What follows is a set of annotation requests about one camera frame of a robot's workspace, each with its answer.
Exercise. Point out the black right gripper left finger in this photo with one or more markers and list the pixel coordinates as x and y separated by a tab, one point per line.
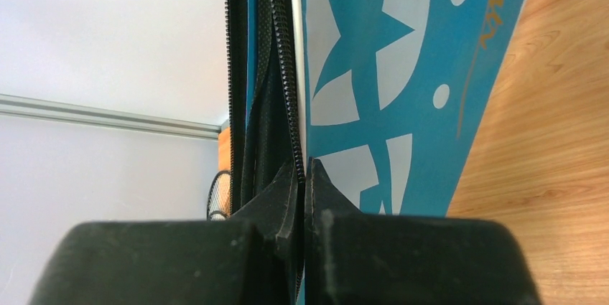
253	257

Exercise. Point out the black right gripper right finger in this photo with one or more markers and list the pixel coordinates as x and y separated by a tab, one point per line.
356	258

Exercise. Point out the blue sport racket bag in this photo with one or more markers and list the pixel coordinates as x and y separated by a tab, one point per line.
387	94

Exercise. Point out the black badminton racket upper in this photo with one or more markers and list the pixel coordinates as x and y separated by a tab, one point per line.
218	205

